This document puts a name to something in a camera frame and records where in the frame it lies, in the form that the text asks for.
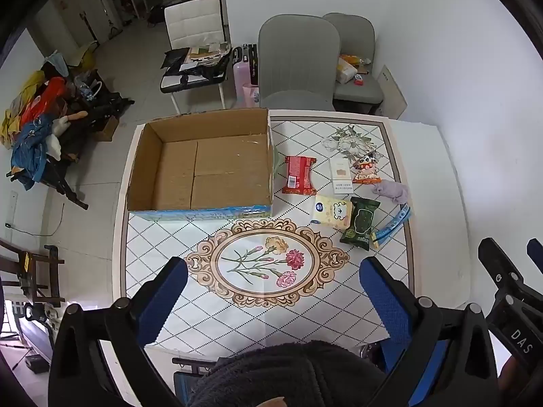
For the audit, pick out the yellow tissue pack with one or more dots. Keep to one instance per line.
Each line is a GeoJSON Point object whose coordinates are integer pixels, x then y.
{"type": "Point", "coordinates": [331, 212]}

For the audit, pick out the stack of papers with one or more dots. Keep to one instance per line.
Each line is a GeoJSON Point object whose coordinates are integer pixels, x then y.
{"type": "Point", "coordinates": [208, 53]}

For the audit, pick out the red plastic bag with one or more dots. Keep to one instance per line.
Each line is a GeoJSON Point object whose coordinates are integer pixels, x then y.
{"type": "Point", "coordinates": [42, 101]}

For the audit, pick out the orange cartoon snack packet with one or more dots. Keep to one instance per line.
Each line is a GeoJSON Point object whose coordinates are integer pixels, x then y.
{"type": "Point", "coordinates": [365, 168]}

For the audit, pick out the yellow bag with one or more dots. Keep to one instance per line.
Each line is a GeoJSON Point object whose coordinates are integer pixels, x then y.
{"type": "Point", "coordinates": [87, 57]}

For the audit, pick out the black metal rack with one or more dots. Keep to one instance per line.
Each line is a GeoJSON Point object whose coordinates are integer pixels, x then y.
{"type": "Point", "coordinates": [102, 108]}

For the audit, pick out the small brown cardboard box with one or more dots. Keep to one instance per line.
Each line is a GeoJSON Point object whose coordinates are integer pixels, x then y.
{"type": "Point", "coordinates": [106, 129]}

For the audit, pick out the purple sock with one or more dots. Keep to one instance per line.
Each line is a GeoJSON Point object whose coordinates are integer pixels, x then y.
{"type": "Point", "coordinates": [392, 190]}

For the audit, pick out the white padded chair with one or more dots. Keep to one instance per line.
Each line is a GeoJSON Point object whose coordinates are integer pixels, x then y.
{"type": "Point", "coordinates": [195, 23]}

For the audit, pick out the light blue cloth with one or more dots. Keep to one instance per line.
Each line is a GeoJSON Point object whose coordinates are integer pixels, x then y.
{"type": "Point", "coordinates": [57, 63]}

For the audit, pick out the floral printed tablecloth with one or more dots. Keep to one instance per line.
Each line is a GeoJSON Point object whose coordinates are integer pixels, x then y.
{"type": "Point", "coordinates": [297, 305]}

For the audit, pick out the dark wooden chair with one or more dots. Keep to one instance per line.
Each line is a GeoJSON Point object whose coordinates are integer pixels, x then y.
{"type": "Point", "coordinates": [42, 263]}

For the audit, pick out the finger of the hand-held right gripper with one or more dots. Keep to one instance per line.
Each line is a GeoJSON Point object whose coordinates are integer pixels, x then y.
{"type": "Point", "coordinates": [536, 251]}
{"type": "Point", "coordinates": [500, 269]}

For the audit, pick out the yellow cloth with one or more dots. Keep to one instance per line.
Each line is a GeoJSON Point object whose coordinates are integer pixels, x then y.
{"type": "Point", "coordinates": [19, 101]}

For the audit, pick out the dark green snack packet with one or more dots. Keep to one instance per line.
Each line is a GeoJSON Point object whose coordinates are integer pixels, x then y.
{"type": "Point", "coordinates": [360, 222]}

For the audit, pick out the grey upholstered chair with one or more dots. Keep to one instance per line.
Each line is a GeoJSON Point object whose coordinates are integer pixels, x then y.
{"type": "Point", "coordinates": [360, 36]}
{"type": "Point", "coordinates": [297, 51]}

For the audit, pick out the small red white box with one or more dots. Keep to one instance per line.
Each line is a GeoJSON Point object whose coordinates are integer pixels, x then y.
{"type": "Point", "coordinates": [359, 79]}

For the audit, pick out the person's left hand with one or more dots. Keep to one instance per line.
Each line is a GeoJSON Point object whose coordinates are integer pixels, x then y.
{"type": "Point", "coordinates": [271, 402]}

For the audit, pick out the blue strip packet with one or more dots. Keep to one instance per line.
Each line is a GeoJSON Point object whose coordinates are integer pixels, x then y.
{"type": "Point", "coordinates": [392, 227]}

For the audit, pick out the black bag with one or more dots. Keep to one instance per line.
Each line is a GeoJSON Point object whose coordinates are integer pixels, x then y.
{"type": "Point", "coordinates": [186, 78]}

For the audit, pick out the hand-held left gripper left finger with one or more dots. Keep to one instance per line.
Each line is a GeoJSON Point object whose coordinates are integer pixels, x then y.
{"type": "Point", "coordinates": [163, 301]}

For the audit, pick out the beige board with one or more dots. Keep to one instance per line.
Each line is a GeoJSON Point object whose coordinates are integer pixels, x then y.
{"type": "Point", "coordinates": [392, 91]}

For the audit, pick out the blue denim garment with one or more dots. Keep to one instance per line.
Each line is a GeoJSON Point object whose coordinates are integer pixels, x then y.
{"type": "Point", "coordinates": [32, 152]}

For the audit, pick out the pink paper bag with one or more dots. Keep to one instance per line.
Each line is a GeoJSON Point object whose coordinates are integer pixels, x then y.
{"type": "Point", "coordinates": [250, 96]}

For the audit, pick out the person's left forearm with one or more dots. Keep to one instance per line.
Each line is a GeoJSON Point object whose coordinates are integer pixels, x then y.
{"type": "Point", "coordinates": [288, 369]}

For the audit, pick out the red snack packet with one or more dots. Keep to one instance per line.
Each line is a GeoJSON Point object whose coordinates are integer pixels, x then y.
{"type": "Point", "coordinates": [299, 176]}

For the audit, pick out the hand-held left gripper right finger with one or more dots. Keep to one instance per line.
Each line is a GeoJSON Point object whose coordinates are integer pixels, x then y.
{"type": "Point", "coordinates": [384, 301]}

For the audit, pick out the pink suitcase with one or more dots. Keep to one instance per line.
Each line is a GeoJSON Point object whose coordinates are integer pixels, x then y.
{"type": "Point", "coordinates": [241, 74]}

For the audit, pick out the white plastic bag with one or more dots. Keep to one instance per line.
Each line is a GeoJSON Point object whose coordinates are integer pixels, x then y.
{"type": "Point", "coordinates": [345, 70]}

